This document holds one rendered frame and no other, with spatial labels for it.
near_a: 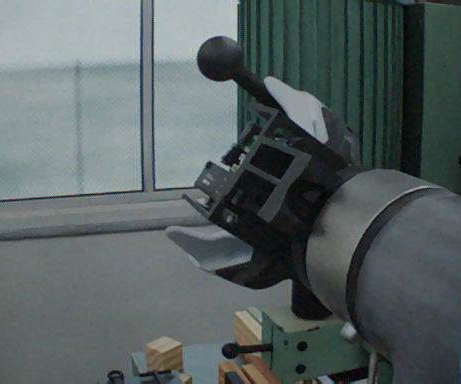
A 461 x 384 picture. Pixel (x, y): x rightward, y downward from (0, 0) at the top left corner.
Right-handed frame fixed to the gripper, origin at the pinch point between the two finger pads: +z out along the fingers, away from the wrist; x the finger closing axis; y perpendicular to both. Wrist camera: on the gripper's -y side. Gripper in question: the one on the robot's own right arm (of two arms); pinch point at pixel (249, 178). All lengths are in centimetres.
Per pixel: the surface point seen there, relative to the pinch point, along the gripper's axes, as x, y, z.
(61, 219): 40, -20, 145
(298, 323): 9.8, -19.4, 10.3
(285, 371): 15.1, -20.6, 8.7
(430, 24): -23.9, -10.3, 5.7
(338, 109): -9.9, -5.8, 4.5
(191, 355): 27, -25, 37
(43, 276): 60, -24, 145
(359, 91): -12.5, -6.5, 4.2
